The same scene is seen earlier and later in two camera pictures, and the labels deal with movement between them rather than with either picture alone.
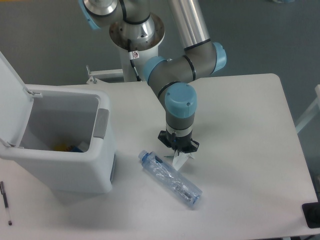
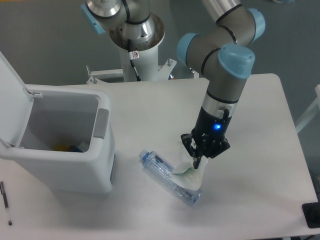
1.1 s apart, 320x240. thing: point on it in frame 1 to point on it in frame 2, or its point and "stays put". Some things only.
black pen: (2, 189) stays put
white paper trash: (179, 159) to (186, 175)
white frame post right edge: (314, 111) stays put
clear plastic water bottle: (171, 176) stays put
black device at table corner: (311, 213) stays put
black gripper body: (184, 144) to (209, 133)
